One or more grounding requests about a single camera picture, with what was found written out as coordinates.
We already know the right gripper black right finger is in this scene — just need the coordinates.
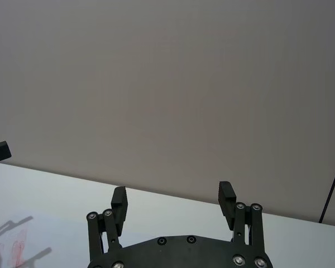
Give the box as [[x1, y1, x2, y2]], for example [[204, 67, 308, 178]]
[[218, 181, 267, 261]]

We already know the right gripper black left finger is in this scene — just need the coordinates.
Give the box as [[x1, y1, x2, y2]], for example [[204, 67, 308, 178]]
[[85, 186, 130, 265]]

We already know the white table cloth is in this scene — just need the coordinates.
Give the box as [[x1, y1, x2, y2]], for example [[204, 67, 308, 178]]
[[0, 161, 335, 268]]

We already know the thin black cable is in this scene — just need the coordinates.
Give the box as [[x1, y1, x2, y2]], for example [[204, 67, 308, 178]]
[[318, 147, 335, 224]]

